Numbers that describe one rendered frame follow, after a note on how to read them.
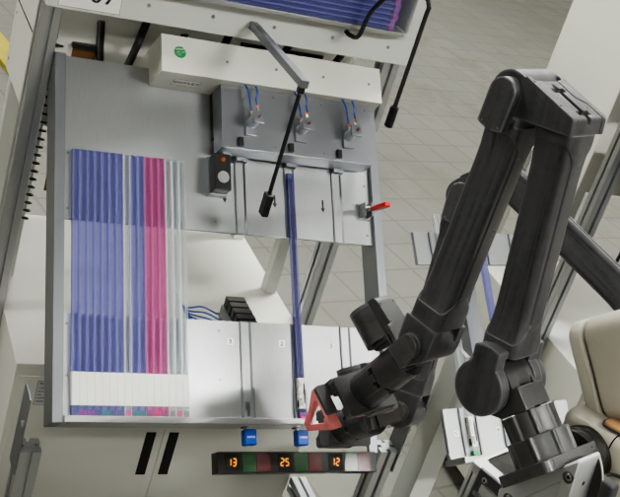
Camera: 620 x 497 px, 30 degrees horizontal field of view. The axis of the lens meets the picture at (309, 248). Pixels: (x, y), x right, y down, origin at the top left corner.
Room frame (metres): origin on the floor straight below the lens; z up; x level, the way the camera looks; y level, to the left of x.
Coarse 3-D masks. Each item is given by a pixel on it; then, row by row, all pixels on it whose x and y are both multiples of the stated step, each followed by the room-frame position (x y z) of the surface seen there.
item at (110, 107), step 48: (96, 96) 2.10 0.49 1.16; (144, 96) 2.16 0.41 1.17; (192, 96) 2.22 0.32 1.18; (96, 144) 2.04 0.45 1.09; (144, 144) 2.09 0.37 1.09; (192, 144) 2.15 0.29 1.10; (192, 192) 2.08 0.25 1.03; (240, 192) 2.14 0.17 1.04; (336, 192) 2.26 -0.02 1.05; (336, 240) 2.19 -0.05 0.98
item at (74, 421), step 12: (72, 420) 1.67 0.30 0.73; (84, 420) 1.68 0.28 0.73; (96, 420) 1.69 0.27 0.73; (108, 420) 1.70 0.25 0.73; (120, 420) 1.71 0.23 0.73; (132, 420) 1.72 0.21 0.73; (144, 420) 1.73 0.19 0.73; (156, 420) 1.74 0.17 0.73; (168, 420) 1.75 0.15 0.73; (180, 420) 1.77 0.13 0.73; (192, 420) 1.78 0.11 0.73; (204, 420) 1.79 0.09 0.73; (216, 420) 1.80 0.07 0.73; (228, 420) 1.81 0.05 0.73; (240, 420) 1.82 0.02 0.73; (252, 420) 1.84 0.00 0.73; (264, 420) 1.85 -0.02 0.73; (276, 420) 1.86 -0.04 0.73; (288, 420) 1.87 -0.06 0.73; (300, 420) 1.89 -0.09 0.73; (312, 420) 1.90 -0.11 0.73
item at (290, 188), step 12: (288, 180) 2.20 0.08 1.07; (288, 192) 2.19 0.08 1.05; (288, 204) 2.17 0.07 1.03; (288, 216) 2.16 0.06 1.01; (288, 228) 2.15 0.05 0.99; (300, 300) 2.05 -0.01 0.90; (300, 312) 2.03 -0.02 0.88; (300, 324) 2.02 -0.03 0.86; (300, 336) 2.00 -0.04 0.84; (300, 348) 1.99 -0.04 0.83; (300, 360) 1.97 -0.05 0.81; (300, 372) 1.95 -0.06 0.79; (300, 408) 1.91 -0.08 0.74
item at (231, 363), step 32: (64, 320) 1.79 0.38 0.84; (192, 320) 1.92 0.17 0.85; (224, 320) 1.95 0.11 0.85; (64, 352) 1.76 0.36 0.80; (192, 352) 1.88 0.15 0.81; (224, 352) 1.91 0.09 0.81; (256, 352) 1.95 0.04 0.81; (288, 352) 1.98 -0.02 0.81; (320, 352) 2.02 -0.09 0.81; (352, 352) 2.05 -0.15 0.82; (64, 384) 1.72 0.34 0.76; (192, 384) 1.84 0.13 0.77; (224, 384) 1.87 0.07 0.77; (256, 384) 1.91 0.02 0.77; (288, 384) 1.94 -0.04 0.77; (320, 384) 1.98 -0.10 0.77; (192, 416) 1.80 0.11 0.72; (224, 416) 1.83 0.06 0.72; (256, 416) 1.87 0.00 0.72; (288, 416) 1.90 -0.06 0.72
